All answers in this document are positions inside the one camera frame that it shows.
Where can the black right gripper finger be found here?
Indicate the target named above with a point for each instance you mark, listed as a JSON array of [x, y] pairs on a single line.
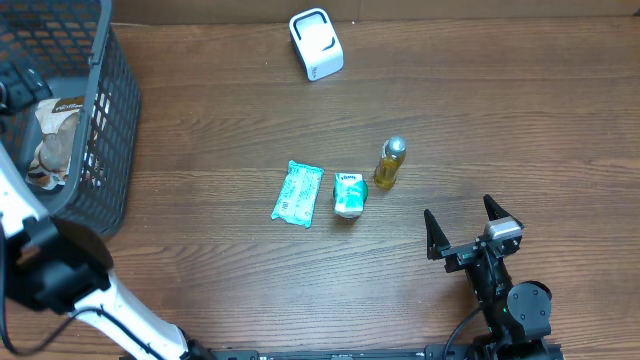
[[498, 217], [437, 241]]

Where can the grey plastic mesh basket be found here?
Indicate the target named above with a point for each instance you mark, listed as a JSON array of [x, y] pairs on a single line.
[[72, 44]]

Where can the beige brown snack bag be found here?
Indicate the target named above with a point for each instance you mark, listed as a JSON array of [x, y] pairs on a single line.
[[58, 118]]

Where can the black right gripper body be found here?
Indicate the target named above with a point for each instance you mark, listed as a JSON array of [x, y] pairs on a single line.
[[461, 255]]

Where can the white barcode scanner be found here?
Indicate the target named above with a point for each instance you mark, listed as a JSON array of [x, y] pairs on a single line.
[[316, 43]]

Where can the yellow dish soap bottle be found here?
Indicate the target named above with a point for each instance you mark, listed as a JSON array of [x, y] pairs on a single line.
[[393, 154]]

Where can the teal wipes packet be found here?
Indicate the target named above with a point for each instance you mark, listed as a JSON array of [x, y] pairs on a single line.
[[296, 201]]

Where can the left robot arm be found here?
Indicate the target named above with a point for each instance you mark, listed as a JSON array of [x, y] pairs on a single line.
[[53, 254]]

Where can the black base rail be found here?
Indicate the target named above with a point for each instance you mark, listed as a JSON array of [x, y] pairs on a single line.
[[330, 355]]

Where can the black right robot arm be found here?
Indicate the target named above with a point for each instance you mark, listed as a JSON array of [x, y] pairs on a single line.
[[517, 315]]

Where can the green lidded white jar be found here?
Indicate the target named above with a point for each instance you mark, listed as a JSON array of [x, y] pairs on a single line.
[[365, 191]]

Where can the teal tissue pack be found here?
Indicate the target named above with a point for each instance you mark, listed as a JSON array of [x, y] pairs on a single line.
[[347, 194]]

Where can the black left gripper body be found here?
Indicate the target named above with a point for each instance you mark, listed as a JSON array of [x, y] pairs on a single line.
[[18, 94]]

